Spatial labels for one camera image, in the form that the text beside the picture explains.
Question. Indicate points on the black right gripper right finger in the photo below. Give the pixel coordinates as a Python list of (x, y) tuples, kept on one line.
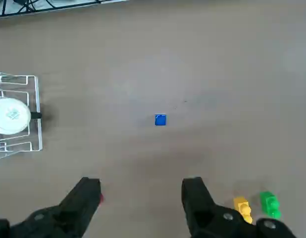
[(200, 205)]

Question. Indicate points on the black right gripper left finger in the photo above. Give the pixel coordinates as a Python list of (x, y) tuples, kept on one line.
[(76, 205)]

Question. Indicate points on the red wooden cube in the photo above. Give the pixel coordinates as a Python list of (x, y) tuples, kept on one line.
[(102, 198)]

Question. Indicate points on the blue wooden cube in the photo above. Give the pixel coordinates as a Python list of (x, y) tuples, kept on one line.
[(160, 120)]

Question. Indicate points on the yellow plastic building brick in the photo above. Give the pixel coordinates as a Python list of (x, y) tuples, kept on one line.
[(240, 203)]

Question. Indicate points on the green plastic building brick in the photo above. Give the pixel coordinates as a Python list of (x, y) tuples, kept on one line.
[(268, 200)]

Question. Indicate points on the white ceramic cup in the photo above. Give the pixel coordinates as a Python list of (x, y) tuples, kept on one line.
[(9, 116)]

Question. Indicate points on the black table edge rail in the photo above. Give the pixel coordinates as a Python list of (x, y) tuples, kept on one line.
[(19, 13)]

